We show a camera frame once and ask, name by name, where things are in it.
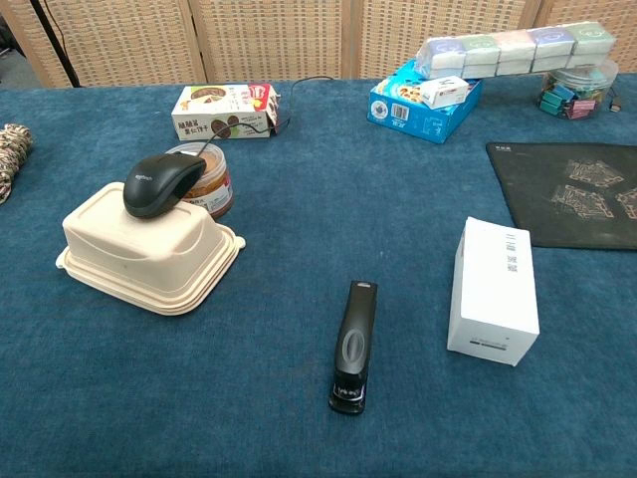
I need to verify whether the black computer mouse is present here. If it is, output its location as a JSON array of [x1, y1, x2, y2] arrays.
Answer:
[[122, 152, 207, 219]]

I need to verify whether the black patterned mouse pad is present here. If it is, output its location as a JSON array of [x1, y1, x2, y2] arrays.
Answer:
[[485, 141, 637, 250]]

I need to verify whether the black remote-like device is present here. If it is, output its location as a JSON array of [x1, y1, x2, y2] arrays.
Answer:
[[327, 279, 379, 415]]

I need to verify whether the clear jar with brown contents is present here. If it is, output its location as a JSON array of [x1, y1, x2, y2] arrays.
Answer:
[[163, 141, 235, 221]]

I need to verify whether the blue cookie box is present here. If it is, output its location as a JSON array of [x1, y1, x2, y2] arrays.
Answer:
[[366, 59, 484, 145]]

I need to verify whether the white chocolate pie snack box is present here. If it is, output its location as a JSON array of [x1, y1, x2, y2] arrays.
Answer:
[[170, 83, 281, 142]]

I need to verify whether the beige takeout food container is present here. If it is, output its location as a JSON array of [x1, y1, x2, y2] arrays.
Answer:
[[54, 181, 248, 318]]

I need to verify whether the white rectangular carton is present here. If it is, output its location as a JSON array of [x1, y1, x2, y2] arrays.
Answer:
[[446, 216, 541, 368]]

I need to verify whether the small white card box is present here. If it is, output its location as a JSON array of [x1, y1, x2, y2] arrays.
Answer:
[[421, 75, 471, 110]]

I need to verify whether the wicker folding screen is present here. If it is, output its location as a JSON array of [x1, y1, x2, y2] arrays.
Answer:
[[0, 0, 637, 90]]

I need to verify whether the pastel tissue multipack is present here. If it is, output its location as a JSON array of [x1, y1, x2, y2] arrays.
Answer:
[[413, 20, 618, 80]]

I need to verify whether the clear jar of binder clips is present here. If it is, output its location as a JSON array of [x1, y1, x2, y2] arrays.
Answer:
[[536, 58, 620, 121]]

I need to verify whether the black tripod stand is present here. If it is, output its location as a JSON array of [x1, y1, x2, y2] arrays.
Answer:
[[29, 0, 81, 89]]

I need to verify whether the black mouse cable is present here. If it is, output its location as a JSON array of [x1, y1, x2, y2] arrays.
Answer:
[[196, 75, 335, 158]]

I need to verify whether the braided rope bundle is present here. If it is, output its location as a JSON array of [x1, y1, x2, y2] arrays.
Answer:
[[0, 122, 35, 205]]

